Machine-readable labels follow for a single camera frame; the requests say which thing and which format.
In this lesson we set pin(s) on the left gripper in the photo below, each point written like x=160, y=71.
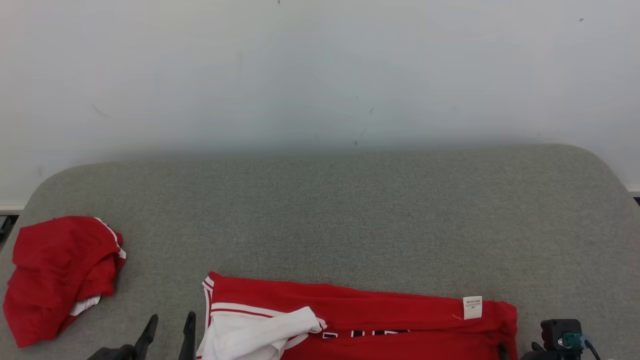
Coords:
x=112, y=353

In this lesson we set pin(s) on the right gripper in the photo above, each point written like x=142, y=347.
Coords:
x=537, y=354

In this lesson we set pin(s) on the red shorts with white stripe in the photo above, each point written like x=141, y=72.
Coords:
x=55, y=275

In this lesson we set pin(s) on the red Bulls 23 jersey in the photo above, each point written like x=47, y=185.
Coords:
x=375, y=315

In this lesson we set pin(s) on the black floor object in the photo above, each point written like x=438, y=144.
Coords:
x=6, y=227

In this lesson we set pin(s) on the grey fabric sofa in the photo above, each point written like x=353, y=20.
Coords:
x=350, y=215

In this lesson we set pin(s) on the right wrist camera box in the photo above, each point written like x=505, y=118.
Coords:
x=557, y=332

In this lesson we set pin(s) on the wall baseboard strip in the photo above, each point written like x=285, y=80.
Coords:
x=10, y=207

